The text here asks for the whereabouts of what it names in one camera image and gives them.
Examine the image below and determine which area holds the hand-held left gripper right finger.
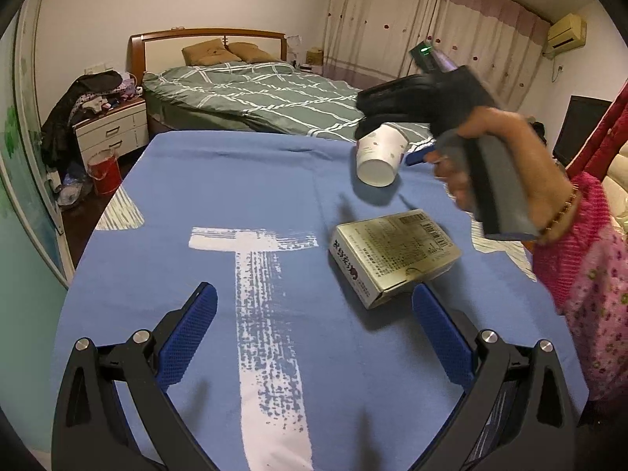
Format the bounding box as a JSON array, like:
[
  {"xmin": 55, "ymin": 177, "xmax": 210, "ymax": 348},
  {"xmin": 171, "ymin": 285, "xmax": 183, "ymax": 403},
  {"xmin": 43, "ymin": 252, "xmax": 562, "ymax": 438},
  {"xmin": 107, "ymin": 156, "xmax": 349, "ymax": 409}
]
[{"xmin": 412, "ymin": 283, "xmax": 580, "ymax": 471}]

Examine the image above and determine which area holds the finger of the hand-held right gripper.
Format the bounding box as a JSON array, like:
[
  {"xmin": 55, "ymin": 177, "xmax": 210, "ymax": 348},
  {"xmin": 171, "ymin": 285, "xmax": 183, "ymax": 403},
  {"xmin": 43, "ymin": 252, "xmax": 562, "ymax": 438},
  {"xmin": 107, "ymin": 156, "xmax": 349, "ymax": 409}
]
[
  {"xmin": 403, "ymin": 142, "xmax": 440, "ymax": 168},
  {"xmin": 354, "ymin": 75, "xmax": 433, "ymax": 141}
]

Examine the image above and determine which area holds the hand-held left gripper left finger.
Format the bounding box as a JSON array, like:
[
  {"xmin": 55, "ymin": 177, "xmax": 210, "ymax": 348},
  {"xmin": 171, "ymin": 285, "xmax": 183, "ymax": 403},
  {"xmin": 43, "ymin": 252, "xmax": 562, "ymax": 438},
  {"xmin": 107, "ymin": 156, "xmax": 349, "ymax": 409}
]
[{"xmin": 51, "ymin": 282, "xmax": 219, "ymax": 471}]

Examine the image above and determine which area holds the white paper cup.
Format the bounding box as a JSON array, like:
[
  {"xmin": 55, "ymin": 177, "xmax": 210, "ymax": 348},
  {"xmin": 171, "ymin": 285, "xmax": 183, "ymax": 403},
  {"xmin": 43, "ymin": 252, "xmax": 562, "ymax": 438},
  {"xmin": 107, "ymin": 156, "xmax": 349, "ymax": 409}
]
[{"xmin": 356, "ymin": 125, "xmax": 408, "ymax": 188}]

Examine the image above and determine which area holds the gold cardboard box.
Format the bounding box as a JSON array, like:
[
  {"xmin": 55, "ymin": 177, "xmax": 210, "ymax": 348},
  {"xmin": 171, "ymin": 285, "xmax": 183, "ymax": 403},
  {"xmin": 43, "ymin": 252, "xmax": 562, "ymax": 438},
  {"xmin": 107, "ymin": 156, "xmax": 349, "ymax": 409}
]
[{"xmin": 328, "ymin": 209, "xmax": 463, "ymax": 311}]

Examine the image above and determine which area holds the person's right forearm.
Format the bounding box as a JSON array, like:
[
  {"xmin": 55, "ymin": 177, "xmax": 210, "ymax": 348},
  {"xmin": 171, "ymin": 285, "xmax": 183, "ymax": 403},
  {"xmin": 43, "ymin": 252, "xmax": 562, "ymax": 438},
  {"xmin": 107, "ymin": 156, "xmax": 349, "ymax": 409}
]
[{"xmin": 532, "ymin": 173, "xmax": 616, "ymax": 312}]

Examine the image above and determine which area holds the person's right hand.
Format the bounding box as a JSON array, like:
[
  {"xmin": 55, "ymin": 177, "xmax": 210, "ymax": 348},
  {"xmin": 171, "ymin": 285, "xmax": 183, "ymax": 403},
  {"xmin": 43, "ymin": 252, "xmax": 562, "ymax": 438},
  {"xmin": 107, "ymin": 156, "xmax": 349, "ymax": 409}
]
[{"xmin": 424, "ymin": 107, "xmax": 582, "ymax": 236}]

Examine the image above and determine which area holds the pink striped curtain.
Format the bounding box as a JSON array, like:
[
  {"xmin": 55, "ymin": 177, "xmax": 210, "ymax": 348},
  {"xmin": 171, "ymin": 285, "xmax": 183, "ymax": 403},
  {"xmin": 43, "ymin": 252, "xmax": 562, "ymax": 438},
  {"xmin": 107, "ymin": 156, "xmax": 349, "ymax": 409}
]
[{"xmin": 321, "ymin": 0, "xmax": 550, "ymax": 109}]

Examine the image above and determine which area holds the beige air conditioner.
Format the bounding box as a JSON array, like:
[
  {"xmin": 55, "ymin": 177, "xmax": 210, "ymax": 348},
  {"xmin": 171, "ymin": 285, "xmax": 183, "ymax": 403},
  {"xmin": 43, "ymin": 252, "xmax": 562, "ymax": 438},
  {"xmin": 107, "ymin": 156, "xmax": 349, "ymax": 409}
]
[{"xmin": 542, "ymin": 14, "xmax": 588, "ymax": 57}]

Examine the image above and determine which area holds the black television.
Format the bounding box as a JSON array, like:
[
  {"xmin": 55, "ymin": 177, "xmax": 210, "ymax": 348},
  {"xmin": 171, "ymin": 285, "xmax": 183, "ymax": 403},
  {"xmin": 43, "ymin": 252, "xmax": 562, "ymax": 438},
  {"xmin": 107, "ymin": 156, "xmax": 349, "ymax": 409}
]
[{"xmin": 552, "ymin": 95, "xmax": 614, "ymax": 168}]

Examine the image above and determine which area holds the blue printed tablecloth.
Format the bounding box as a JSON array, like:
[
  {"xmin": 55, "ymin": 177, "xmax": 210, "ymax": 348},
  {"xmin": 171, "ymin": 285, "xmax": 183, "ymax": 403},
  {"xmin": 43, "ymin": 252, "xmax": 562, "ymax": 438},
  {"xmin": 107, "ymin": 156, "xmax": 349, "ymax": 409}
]
[{"xmin": 51, "ymin": 130, "xmax": 590, "ymax": 471}]

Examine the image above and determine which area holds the green plaid bed blanket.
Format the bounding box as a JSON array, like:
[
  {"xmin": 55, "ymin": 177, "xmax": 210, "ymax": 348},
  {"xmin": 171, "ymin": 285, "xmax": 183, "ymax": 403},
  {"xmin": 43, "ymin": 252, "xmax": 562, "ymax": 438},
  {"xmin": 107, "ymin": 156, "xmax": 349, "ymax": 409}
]
[{"xmin": 142, "ymin": 61, "xmax": 437, "ymax": 150}]

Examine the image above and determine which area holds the small brown pillow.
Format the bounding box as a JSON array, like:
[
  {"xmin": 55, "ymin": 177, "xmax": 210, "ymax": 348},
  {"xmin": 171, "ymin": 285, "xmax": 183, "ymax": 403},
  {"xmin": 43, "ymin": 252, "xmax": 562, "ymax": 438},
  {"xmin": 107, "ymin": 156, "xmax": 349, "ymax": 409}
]
[{"xmin": 227, "ymin": 42, "xmax": 278, "ymax": 64}]

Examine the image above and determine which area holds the red cloth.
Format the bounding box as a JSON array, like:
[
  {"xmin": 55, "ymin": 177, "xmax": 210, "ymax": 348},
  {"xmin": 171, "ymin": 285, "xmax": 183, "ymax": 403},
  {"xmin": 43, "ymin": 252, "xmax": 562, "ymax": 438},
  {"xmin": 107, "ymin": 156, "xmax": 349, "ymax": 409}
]
[{"xmin": 564, "ymin": 78, "xmax": 628, "ymax": 182}]

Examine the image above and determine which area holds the pink floral clothing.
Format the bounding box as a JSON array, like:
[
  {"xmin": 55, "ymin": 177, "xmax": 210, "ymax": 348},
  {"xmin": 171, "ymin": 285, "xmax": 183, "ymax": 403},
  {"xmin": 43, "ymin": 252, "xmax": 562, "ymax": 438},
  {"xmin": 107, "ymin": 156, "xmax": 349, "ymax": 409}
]
[{"xmin": 562, "ymin": 228, "xmax": 628, "ymax": 403}]

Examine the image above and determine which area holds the red bucket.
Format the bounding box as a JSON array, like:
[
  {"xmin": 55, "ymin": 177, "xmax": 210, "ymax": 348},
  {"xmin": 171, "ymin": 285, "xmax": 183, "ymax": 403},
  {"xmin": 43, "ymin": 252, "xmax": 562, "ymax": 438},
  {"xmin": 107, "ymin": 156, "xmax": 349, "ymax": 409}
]
[{"xmin": 87, "ymin": 150, "xmax": 122, "ymax": 197}]

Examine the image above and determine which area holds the white puffy jacket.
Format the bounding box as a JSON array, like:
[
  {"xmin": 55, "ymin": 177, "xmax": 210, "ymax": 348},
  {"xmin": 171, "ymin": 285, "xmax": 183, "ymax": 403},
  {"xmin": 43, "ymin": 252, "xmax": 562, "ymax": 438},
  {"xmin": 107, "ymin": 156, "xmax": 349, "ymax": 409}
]
[{"xmin": 601, "ymin": 140, "xmax": 628, "ymax": 231}]

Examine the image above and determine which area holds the clear plastic bag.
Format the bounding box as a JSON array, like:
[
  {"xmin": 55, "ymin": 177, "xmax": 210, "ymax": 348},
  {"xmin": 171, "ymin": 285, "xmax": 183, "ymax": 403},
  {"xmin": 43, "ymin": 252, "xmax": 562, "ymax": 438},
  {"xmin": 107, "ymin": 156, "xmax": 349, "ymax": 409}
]
[{"xmin": 56, "ymin": 172, "xmax": 89, "ymax": 207}]

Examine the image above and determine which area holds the large brown pillow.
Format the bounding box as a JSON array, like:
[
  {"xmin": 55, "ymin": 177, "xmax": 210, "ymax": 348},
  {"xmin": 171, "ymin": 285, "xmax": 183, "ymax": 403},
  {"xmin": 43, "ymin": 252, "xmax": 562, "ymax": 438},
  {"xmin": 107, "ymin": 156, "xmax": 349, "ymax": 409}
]
[{"xmin": 181, "ymin": 38, "xmax": 241, "ymax": 66}]

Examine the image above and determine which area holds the white nightstand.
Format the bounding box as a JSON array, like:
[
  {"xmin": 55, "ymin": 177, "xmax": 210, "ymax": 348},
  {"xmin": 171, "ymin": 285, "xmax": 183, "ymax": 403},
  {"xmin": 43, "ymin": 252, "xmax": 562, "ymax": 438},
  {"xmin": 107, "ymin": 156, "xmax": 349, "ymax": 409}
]
[{"xmin": 73, "ymin": 97, "xmax": 149, "ymax": 170}]

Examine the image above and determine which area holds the wooden bed headboard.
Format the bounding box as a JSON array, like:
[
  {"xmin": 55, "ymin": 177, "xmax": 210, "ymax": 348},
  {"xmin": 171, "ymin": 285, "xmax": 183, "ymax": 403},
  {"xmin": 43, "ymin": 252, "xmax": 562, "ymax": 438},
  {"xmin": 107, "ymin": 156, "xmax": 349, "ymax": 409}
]
[{"xmin": 129, "ymin": 29, "xmax": 287, "ymax": 84}]

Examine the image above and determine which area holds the pink cloth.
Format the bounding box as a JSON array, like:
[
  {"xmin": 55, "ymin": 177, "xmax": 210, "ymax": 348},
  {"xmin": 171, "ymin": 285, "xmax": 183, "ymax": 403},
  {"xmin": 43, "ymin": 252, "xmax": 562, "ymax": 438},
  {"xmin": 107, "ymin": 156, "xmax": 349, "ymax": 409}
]
[{"xmin": 115, "ymin": 71, "xmax": 143, "ymax": 104}]

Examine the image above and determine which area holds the black clothes pile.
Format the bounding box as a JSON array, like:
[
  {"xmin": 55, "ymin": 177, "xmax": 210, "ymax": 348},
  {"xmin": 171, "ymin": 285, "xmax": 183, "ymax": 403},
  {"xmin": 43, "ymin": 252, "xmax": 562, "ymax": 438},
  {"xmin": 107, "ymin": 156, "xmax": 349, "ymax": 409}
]
[{"xmin": 40, "ymin": 69, "xmax": 123, "ymax": 172}]

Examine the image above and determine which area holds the gold bead bracelet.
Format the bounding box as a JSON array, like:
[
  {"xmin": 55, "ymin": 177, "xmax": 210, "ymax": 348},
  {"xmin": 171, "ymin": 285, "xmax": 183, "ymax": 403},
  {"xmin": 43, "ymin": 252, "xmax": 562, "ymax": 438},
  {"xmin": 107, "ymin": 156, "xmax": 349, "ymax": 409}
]
[{"xmin": 537, "ymin": 184, "xmax": 582, "ymax": 236}]

